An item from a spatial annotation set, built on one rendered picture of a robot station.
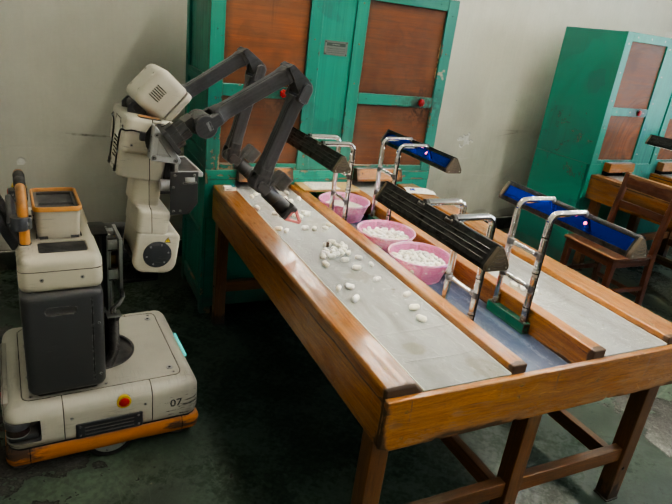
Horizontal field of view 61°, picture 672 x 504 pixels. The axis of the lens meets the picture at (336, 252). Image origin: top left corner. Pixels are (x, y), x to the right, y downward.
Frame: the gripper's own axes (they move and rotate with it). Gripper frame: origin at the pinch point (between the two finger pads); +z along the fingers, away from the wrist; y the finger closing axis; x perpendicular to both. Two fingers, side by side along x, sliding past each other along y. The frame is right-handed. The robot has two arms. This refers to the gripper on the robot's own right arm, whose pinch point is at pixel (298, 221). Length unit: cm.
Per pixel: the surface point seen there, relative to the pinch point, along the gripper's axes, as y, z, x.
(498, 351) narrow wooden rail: -91, 27, -13
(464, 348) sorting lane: -84, 24, -7
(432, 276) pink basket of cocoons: -31, 43, -21
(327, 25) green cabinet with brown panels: 84, -17, -81
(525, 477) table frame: -95, 79, 10
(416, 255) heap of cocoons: -16, 44, -24
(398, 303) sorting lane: -53, 20, -3
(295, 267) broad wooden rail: -23.6, -1.5, 12.8
